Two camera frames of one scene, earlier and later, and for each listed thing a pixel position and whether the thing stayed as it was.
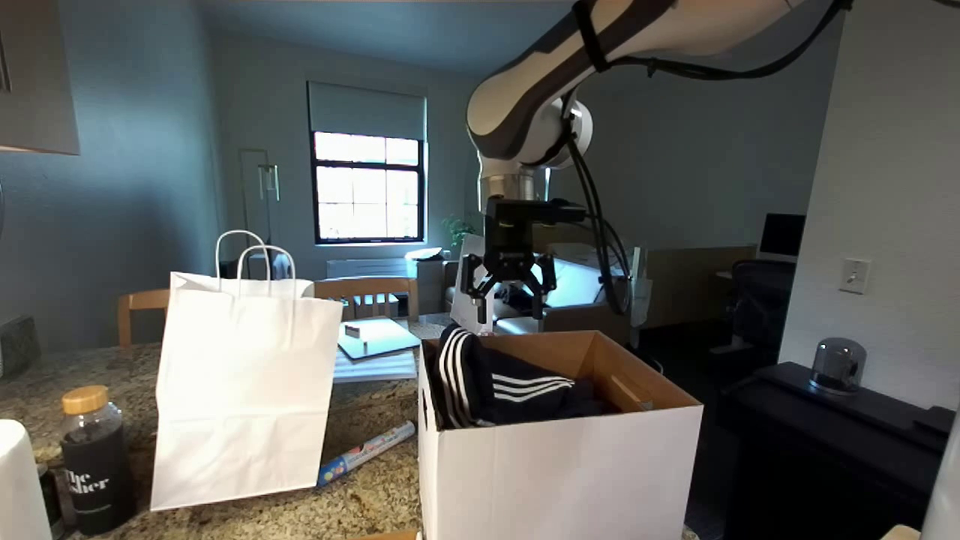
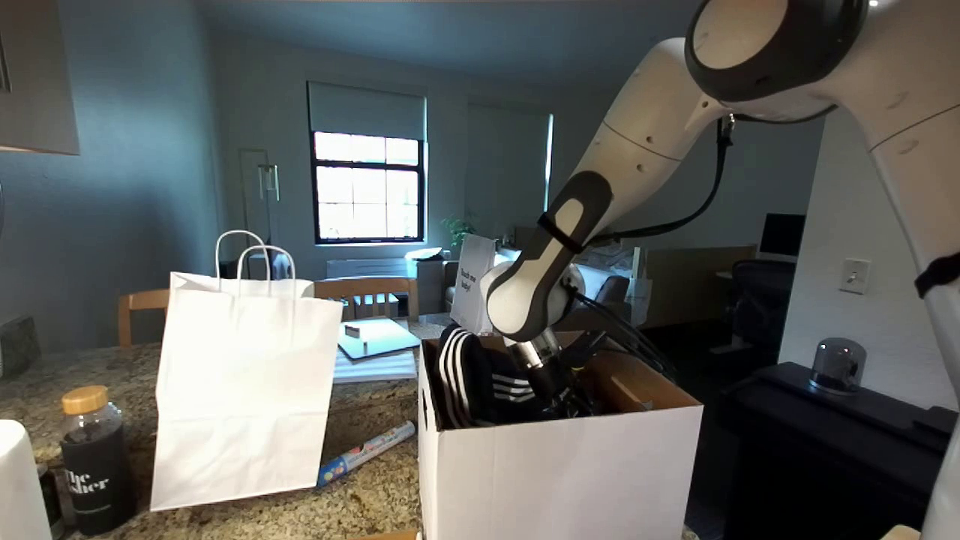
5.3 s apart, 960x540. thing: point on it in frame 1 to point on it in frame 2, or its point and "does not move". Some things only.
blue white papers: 376,349 does not move
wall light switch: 852,278 does not move
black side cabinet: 802,461 does not move
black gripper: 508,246 to 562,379
